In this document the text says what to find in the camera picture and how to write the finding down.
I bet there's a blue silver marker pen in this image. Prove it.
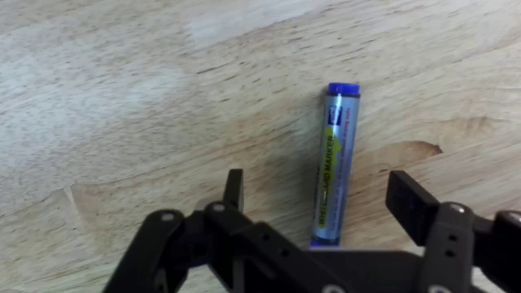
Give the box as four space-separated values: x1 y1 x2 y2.
308 82 363 250

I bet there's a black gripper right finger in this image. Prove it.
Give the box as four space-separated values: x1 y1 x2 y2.
384 170 521 293

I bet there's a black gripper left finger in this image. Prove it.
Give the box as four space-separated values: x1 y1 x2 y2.
101 168 329 293

